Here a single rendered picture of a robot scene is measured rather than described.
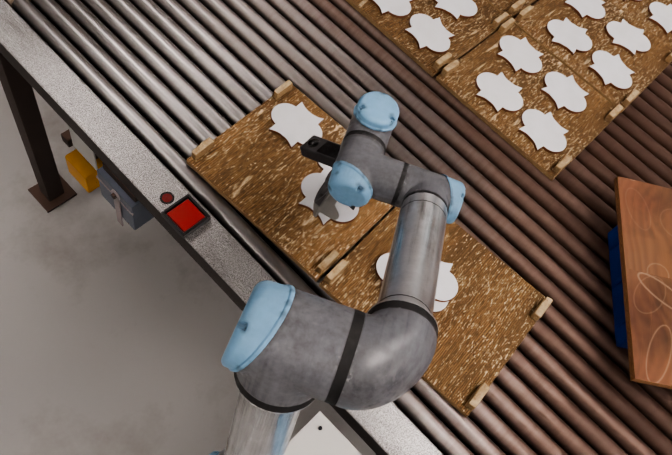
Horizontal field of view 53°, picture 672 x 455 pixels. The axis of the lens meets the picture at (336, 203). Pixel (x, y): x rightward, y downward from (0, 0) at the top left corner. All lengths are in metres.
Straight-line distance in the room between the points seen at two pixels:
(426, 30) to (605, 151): 0.59
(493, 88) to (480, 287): 0.59
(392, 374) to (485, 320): 0.77
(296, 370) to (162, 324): 1.63
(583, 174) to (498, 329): 0.54
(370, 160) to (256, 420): 0.45
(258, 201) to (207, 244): 0.15
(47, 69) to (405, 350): 1.23
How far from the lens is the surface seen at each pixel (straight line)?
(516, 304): 1.59
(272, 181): 1.56
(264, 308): 0.79
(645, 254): 1.69
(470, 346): 1.51
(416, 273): 0.92
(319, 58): 1.83
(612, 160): 1.96
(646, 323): 1.61
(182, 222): 1.50
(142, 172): 1.59
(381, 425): 1.43
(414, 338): 0.82
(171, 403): 2.32
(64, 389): 2.37
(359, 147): 1.11
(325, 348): 0.78
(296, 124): 1.65
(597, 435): 1.60
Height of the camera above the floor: 2.27
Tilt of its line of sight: 59 degrees down
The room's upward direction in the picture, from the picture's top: 22 degrees clockwise
